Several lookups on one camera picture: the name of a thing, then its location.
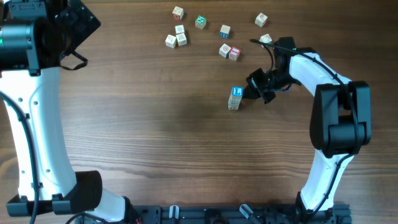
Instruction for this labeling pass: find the wooden picture block top right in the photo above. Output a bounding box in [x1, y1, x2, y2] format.
[255, 12, 268, 27]

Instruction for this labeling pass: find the blue H block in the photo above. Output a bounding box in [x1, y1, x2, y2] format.
[220, 24, 231, 39]

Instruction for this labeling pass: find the blue L block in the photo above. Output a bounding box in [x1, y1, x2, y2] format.
[230, 86, 244, 101]

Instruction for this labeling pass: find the wooden picture block centre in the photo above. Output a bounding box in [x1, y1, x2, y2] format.
[219, 44, 231, 58]

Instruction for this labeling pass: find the red I block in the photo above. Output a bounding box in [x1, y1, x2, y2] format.
[228, 47, 241, 61]

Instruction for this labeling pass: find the red-edged block left cluster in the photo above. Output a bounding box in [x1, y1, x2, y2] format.
[175, 25, 185, 35]

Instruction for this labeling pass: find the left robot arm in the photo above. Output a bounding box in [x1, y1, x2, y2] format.
[1, 0, 141, 223]

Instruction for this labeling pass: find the plain wooden block far left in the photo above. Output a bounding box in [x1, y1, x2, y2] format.
[165, 34, 177, 49]

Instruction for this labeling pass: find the wooden picture block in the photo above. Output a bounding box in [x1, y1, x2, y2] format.
[219, 44, 231, 58]
[255, 12, 268, 27]

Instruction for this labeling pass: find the red-sided block top left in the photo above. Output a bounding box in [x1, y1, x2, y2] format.
[172, 6, 184, 21]

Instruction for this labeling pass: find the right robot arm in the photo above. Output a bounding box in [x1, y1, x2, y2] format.
[243, 37, 372, 220]

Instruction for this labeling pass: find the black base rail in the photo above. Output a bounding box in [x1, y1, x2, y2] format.
[67, 204, 353, 224]

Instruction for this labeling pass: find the green-sided block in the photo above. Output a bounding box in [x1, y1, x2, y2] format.
[259, 34, 273, 44]

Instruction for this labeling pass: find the green N block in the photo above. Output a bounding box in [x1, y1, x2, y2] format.
[195, 15, 207, 29]

